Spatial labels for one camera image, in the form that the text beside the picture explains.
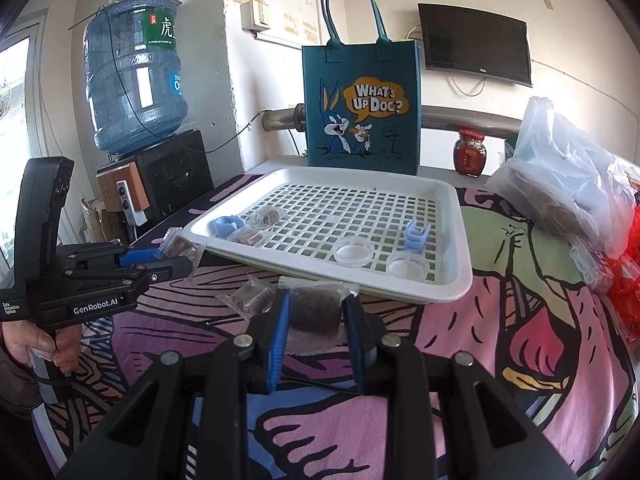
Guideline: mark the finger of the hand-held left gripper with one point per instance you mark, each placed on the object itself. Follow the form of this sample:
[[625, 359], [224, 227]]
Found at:
[[170, 272], [142, 257]]

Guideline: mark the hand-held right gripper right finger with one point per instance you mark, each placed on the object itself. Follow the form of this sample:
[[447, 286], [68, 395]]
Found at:
[[354, 340]]

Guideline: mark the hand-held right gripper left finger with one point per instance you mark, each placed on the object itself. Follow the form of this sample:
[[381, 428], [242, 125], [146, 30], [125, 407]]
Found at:
[[278, 340]]

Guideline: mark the brown snack packet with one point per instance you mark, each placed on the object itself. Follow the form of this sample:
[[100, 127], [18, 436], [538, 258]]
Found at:
[[180, 249], [248, 297], [266, 217], [315, 315], [245, 236]]

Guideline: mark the clear round plastic cup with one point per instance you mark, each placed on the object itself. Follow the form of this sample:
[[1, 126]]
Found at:
[[407, 266], [353, 251]]

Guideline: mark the light blue plastic clip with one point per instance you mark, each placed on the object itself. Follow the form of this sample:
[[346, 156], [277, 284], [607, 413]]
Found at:
[[416, 236]]

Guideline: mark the white perforated plastic tray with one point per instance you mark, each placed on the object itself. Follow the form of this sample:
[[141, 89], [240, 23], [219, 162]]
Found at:
[[330, 210]]

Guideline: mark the person's left forearm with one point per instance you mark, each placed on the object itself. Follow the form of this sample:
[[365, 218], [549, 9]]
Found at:
[[15, 385]]

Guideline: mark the person's left hand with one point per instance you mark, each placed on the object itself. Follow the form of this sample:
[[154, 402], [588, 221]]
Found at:
[[25, 342]]

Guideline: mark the black water dispenser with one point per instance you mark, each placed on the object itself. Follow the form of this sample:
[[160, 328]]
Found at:
[[175, 175]]

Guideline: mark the window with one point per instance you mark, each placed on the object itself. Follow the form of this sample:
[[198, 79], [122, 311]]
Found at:
[[15, 135]]

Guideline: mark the large blue water bottle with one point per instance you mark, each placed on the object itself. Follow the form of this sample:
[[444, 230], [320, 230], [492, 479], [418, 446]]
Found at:
[[135, 75]]

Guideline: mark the red-lidded sauce jar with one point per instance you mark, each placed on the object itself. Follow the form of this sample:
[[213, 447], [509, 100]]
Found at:
[[470, 156]]

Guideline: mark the teal cartoon tote bag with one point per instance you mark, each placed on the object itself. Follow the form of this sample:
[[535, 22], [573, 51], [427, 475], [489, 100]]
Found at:
[[360, 110]]

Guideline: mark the clear plastic package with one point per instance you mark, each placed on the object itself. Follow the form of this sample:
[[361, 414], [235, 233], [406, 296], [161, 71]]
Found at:
[[587, 262]]

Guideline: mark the grey metal pipe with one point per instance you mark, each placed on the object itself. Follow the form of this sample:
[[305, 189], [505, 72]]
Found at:
[[460, 117]]

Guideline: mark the translucent plastic bag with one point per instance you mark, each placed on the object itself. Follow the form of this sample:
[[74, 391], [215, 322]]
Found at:
[[565, 175]]

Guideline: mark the red plastic packaging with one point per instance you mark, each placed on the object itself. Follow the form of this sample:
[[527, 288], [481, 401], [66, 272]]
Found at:
[[625, 290]]

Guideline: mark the wall switch box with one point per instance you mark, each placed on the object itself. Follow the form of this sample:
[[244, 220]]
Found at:
[[255, 16]]

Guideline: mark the wall-mounted black television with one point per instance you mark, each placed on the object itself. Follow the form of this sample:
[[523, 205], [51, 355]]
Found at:
[[475, 42]]

